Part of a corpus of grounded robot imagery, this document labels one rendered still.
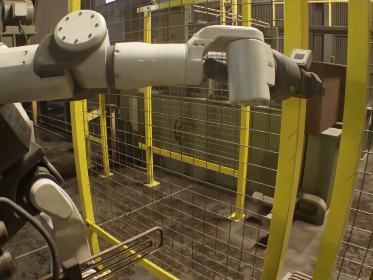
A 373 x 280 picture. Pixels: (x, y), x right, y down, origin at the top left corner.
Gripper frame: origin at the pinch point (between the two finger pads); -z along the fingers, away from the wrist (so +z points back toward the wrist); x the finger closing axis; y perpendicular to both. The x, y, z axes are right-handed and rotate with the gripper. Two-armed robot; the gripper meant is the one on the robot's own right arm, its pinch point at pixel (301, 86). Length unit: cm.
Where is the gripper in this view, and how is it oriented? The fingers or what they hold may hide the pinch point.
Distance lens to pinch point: 69.3
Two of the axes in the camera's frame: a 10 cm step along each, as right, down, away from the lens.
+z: -7.0, 0.0, -7.1
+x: -6.9, -2.3, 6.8
